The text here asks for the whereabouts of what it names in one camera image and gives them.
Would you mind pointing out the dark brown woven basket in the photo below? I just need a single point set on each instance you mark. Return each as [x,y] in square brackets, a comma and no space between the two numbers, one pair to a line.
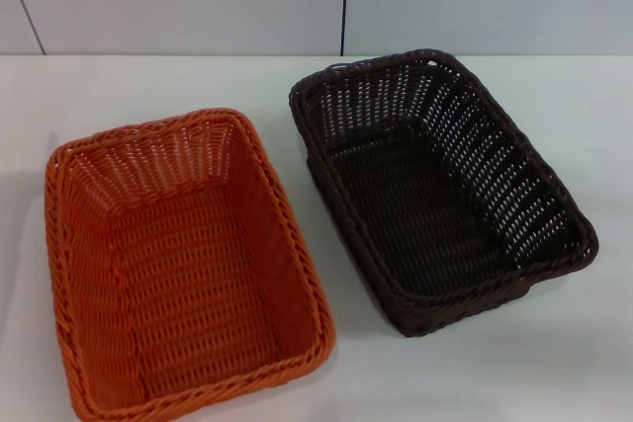
[425,214]

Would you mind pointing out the orange woven plastic basket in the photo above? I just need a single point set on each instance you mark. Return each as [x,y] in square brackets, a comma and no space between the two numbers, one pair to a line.
[188,264]

